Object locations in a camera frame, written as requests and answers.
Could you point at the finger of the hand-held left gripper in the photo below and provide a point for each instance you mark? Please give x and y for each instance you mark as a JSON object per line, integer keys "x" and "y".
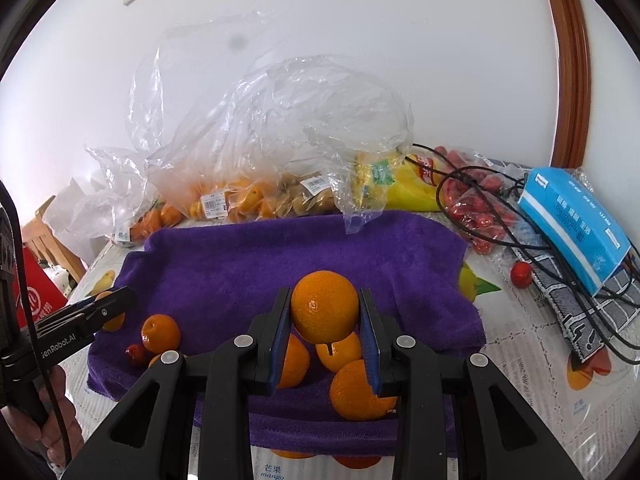
{"x": 82, "y": 303}
{"x": 85, "y": 317}

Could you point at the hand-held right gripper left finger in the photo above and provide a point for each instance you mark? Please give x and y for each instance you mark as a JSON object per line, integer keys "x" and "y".
{"x": 280, "y": 350}

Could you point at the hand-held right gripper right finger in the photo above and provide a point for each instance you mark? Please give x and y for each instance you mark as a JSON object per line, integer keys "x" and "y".
{"x": 371, "y": 350}

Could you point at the small orange tangerine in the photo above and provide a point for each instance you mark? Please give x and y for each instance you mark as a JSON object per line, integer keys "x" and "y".
{"x": 116, "y": 321}
{"x": 160, "y": 332}

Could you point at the small red apple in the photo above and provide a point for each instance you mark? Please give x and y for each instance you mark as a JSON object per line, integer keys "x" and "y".
{"x": 135, "y": 353}

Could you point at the person's left hand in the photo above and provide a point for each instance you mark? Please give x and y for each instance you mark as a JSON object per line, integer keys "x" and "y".
{"x": 72, "y": 430}

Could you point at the red paper bag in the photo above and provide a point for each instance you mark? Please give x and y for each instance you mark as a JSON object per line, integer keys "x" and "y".
{"x": 37, "y": 292}

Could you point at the wooden chair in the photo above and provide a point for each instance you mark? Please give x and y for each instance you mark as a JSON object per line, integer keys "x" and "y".
{"x": 47, "y": 245}

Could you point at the purple towel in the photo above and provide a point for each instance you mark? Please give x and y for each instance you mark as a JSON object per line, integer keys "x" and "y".
{"x": 250, "y": 270}

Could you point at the white plastic bag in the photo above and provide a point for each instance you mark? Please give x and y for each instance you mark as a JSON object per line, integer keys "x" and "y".
{"x": 75, "y": 205}

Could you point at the small clear bag of tangerines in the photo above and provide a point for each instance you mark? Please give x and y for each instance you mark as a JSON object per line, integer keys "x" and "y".
{"x": 150, "y": 220}

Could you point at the clear bag of longans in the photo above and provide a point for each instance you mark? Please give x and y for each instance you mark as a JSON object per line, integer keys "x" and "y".
{"x": 305, "y": 195}

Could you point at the large clear bag of tangerines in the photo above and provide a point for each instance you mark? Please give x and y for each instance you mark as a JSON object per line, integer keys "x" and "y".
{"x": 220, "y": 200}

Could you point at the loose red tomato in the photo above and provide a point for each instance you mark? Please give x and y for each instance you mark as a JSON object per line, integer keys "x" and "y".
{"x": 521, "y": 274}

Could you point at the yellow packet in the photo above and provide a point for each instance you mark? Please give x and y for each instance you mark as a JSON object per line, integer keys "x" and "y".
{"x": 410, "y": 185}

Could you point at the clear bag of red pieces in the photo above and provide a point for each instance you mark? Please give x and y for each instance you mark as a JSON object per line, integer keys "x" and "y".
{"x": 475, "y": 200}

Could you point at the grey patterned pouch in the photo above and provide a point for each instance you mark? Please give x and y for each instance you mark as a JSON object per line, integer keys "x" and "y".
{"x": 570, "y": 310}

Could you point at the blue tissue pack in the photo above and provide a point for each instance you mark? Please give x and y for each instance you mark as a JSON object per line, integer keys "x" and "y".
{"x": 575, "y": 230}

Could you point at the brown wooden door frame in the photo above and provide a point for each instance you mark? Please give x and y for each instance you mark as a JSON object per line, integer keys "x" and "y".
{"x": 570, "y": 60}

